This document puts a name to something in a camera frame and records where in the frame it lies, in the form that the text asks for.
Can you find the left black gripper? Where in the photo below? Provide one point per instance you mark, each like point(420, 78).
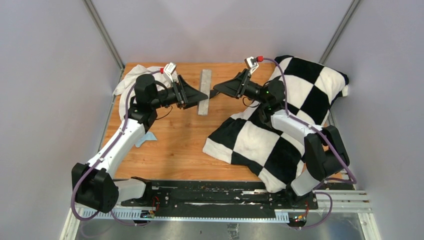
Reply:
point(186, 96)

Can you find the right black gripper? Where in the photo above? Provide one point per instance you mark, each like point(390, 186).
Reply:
point(236, 87)

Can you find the grey glasses case green lining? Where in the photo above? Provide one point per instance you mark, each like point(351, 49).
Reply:
point(204, 87)

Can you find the light blue lens cloth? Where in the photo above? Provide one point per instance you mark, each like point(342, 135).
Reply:
point(149, 136)

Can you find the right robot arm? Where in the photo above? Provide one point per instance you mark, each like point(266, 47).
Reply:
point(287, 153)

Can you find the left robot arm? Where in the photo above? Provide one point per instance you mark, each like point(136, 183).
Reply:
point(93, 182)

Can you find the black white checkered blanket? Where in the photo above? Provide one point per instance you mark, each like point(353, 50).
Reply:
point(310, 88)

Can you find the white crumpled cloth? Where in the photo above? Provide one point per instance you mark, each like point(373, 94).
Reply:
point(123, 87)

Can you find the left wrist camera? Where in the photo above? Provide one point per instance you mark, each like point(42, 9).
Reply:
point(168, 70)

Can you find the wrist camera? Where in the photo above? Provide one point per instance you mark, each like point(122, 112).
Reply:
point(252, 63)
point(168, 70)

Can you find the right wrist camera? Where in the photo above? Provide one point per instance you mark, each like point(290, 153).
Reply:
point(252, 63)

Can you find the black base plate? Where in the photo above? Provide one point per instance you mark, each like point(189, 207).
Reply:
point(219, 199)

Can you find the left aluminium frame post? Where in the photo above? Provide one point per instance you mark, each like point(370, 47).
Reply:
point(97, 20)

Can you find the aluminium frame post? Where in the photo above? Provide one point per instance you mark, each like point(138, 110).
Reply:
point(351, 10)
point(97, 20)

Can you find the right aluminium frame post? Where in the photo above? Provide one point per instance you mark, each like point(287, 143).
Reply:
point(351, 10)

